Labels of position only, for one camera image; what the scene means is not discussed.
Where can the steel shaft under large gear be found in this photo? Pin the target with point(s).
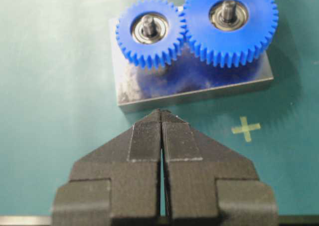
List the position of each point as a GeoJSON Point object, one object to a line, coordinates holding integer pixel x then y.
{"type": "Point", "coordinates": [228, 11]}

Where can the lower yellow tape cross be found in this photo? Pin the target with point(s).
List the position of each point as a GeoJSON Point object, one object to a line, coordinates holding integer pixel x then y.
{"type": "Point", "coordinates": [245, 128]}

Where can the grey metal base plate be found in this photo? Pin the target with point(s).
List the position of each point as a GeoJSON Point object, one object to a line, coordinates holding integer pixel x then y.
{"type": "Point", "coordinates": [186, 79]}

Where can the large blue gear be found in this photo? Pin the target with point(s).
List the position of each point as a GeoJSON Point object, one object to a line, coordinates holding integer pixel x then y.
{"type": "Point", "coordinates": [230, 44]}

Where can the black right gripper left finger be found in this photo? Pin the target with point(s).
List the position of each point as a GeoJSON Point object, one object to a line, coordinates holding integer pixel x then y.
{"type": "Point", "coordinates": [117, 184]}

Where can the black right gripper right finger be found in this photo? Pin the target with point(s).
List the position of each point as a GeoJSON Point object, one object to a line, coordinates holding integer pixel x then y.
{"type": "Point", "coordinates": [208, 184]}

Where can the small blue gear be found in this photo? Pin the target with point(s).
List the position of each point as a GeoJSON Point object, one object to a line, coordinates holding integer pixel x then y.
{"type": "Point", "coordinates": [159, 50]}

